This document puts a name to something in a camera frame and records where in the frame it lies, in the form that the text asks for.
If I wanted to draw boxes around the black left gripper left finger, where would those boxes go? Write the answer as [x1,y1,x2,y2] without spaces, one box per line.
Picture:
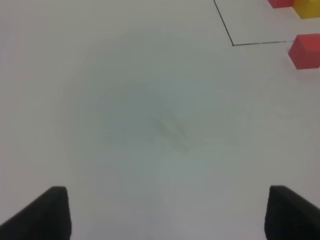
[0,186,72,240]

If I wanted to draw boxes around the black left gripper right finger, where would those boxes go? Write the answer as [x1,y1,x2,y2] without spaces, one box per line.
[264,185,320,240]

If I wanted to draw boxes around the template yellow cube block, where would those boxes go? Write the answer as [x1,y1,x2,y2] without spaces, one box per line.
[292,0,320,19]

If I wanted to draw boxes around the template red cube block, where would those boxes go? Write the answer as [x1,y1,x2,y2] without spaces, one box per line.
[267,0,294,9]

